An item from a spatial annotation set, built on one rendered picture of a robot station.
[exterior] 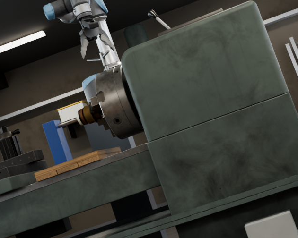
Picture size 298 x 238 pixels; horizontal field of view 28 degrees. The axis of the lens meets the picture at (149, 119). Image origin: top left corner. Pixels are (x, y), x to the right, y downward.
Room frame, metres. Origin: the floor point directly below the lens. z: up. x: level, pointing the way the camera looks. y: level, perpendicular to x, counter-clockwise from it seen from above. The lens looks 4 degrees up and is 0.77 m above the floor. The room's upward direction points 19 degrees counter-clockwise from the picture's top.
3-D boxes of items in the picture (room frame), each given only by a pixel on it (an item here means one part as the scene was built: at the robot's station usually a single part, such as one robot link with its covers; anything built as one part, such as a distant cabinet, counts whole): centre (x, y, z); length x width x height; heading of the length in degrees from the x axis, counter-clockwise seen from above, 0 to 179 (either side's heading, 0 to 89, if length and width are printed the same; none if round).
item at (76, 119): (2.69, 0.35, 1.08); 0.13 x 0.07 x 0.07; 78
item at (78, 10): (2.67, 0.13, 1.54); 0.08 x 0.08 x 0.05
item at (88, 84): (3.19, 0.22, 1.27); 0.13 x 0.12 x 0.14; 86
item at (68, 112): (9.67, 1.12, 1.99); 0.45 x 0.37 x 0.25; 85
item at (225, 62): (2.57, -0.30, 1.06); 0.59 x 0.48 x 0.39; 78
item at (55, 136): (2.71, 0.43, 1.00); 0.08 x 0.06 x 0.23; 168
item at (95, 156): (2.69, 0.36, 0.89); 0.36 x 0.30 x 0.04; 168
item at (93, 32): (2.68, 0.13, 1.46); 0.09 x 0.08 x 0.12; 21
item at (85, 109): (2.67, 0.24, 1.08); 0.09 x 0.09 x 0.09; 78
